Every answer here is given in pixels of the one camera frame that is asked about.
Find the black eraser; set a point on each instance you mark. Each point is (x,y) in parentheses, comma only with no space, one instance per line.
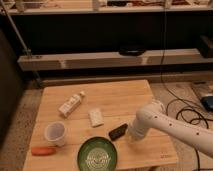
(118,132)

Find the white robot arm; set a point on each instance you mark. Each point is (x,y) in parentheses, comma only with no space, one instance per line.
(152,115)

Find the white plastic bottle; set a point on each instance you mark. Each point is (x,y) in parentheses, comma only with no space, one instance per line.
(69,106)

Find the black object on shelf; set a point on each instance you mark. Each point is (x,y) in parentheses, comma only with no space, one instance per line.
(131,50)

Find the wooden table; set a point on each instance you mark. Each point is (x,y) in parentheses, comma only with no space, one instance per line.
(118,102)

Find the grey metal shelf rack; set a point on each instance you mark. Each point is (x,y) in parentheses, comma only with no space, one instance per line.
(85,41)

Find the green patterned plate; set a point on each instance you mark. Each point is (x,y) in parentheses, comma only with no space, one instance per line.
(97,154)

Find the clear plastic cup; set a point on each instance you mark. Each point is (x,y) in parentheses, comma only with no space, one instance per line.
(55,133)

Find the orange carrot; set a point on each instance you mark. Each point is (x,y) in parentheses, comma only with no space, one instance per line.
(42,151)

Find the blue box on floor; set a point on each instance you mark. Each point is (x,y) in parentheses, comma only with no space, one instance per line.
(207,102)

